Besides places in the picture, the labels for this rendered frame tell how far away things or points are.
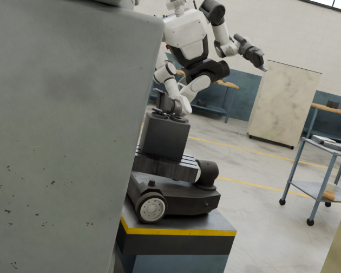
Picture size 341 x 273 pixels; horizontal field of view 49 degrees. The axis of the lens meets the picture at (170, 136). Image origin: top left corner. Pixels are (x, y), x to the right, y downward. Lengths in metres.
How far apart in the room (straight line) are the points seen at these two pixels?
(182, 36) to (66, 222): 1.47
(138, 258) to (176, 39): 1.36
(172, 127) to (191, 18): 0.72
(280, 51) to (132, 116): 9.03
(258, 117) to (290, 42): 2.86
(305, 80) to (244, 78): 2.30
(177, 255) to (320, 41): 8.43
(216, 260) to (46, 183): 1.80
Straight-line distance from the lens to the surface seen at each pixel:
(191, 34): 2.33
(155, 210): 2.41
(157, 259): 2.53
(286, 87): 7.79
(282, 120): 7.88
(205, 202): 2.63
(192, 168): 1.90
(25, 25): 1.06
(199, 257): 2.66
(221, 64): 2.50
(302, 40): 10.15
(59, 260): 1.24
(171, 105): 2.06
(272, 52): 9.90
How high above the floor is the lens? 1.51
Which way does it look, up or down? 14 degrees down
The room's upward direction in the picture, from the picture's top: 14 degrees clockwise
